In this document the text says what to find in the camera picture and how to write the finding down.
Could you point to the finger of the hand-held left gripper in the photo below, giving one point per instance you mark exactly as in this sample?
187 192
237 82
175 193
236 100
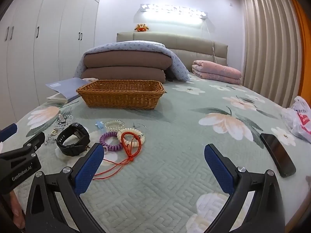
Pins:
8 132
35 140

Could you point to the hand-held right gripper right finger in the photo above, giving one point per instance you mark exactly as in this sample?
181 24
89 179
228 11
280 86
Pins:
218 172

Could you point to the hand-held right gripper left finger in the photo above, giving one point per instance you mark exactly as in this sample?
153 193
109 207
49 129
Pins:
88 168

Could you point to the black wristwatch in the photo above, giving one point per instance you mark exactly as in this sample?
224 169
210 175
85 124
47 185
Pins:
73 131

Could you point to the light blue hair clip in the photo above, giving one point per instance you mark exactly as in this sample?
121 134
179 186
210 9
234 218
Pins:
99 124

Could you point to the silver hoop earring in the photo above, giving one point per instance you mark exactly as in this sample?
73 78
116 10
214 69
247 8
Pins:
139 123

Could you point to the brown wicker basket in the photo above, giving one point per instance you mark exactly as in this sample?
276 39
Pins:
121 97

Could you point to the person's left hand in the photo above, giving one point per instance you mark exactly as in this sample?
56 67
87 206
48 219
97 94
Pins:
17 211

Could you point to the green floral bedspread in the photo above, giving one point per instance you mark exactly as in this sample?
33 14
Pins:
170 174

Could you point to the blue book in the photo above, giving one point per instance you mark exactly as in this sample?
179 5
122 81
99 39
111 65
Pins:
65 88

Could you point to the black smartphone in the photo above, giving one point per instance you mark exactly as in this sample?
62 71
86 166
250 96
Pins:
277 153

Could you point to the beige fluffy cloth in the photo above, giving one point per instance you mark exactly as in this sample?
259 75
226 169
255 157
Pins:
90 79

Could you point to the white plastic bag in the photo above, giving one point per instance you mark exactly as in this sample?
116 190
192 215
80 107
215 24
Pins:
298 121

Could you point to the white wardrobe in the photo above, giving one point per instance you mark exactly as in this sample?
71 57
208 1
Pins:
48 41

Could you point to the pink folded blanket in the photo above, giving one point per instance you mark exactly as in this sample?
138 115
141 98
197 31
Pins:
216 71

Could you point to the folded brown purple quilt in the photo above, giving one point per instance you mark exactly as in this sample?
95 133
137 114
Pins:
126 46

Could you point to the beige padded headboard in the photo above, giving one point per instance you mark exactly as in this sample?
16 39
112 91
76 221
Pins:
189 43

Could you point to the beige curtain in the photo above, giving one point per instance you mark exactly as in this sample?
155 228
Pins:
267 41

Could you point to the orange plush toy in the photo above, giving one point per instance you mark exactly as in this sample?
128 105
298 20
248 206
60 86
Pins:
141 28

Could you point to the orange curtain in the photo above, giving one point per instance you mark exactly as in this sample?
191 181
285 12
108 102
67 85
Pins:
305 41

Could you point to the bright wall light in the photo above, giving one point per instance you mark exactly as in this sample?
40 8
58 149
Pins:
172 13

